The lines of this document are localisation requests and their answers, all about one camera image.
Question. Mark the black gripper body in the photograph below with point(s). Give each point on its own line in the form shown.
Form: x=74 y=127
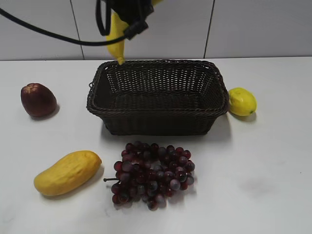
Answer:
x=134 y=13

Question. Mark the yellow banana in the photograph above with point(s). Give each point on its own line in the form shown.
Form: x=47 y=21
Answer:
x=114 y=30

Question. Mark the dark woven basket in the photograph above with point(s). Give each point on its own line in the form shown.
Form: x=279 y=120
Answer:
x=158 y=97

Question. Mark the red apple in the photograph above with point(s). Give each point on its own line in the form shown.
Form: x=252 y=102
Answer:
x=37 y=100

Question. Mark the yellow lemon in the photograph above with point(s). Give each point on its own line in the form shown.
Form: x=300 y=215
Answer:
x=242 y=102

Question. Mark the red grape bunch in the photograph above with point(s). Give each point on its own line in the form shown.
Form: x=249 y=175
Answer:
x=153 y=174

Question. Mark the yellow mango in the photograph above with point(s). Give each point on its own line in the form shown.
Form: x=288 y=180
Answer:
x=68 y=173

